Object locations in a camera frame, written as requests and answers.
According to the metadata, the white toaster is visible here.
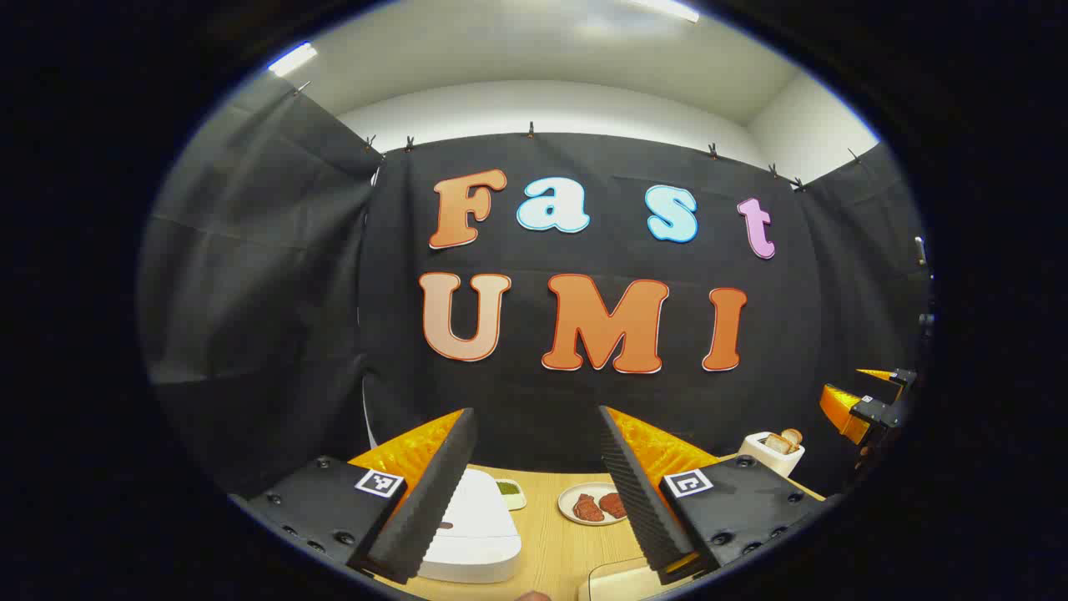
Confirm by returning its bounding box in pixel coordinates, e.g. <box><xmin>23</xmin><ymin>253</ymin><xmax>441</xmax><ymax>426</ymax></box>
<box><xmin>738</xmin><ymin>431</ymin><xmax>806</xmax><ymax>478</ymax></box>

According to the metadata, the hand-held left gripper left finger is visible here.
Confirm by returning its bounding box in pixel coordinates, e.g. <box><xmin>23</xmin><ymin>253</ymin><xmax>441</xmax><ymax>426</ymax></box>
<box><xmin>229</xmin><ymin>407</ymin><xmax>478</xmax><ymax>585</ymax></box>

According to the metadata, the black backdrop cloth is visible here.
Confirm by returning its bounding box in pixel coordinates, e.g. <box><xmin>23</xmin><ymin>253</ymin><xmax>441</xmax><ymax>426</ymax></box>
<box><xmin>138</xmin><ymin>75</ymin><xmax>931</xmax><ymax>502</ymax></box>

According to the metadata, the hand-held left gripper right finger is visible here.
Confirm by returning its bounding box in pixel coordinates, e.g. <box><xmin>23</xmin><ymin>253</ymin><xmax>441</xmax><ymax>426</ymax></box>
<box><xmin>597</xmin><ymin>406</ymin><xmax>835</xmax><ymax>585</ymax></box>

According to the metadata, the white rice cooker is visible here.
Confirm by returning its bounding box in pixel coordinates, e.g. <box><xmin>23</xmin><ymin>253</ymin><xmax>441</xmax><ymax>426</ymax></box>
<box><xmin>417</xmin><ymin>467</ymin><xmax>524</xmax><ymax>583</ymax></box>

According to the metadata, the white oval plate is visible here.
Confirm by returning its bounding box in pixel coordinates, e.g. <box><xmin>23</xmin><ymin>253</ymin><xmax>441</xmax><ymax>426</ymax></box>
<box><xmin>557</xmin><ymin>482</ymin><xmax>628</xmax><ymax>527</ymax></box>

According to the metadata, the ceiling light panel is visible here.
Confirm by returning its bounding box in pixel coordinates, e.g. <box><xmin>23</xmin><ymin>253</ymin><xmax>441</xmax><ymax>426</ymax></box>
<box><xmin>267</xmin><ymin>42</ymin><xmax>320</xmax><ymax>78</ymax></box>
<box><xmin>626</xmin><ymin>0</ymin><xmax>702</xmax><ymax>23</ymax></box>

